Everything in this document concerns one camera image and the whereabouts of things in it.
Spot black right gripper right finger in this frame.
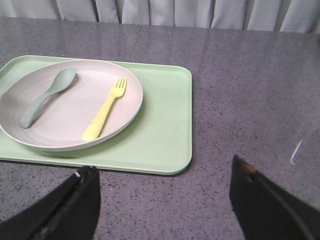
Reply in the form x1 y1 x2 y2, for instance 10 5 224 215
229 155 320 240

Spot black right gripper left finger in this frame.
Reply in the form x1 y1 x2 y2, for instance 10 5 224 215
0 166 101 240

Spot beige round plate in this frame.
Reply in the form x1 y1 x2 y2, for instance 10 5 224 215
0 60 143 152

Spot yellow plastic fork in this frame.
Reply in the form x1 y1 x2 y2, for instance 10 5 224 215
82 77 128 142

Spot light green rectangular tray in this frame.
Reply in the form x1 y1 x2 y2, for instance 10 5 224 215
0 55 192 175

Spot teal green plastic spoon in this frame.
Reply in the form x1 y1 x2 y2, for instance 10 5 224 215
20 67 76 129

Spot white pleated curtain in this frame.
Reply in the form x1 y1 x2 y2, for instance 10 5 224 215
0 0 320 33

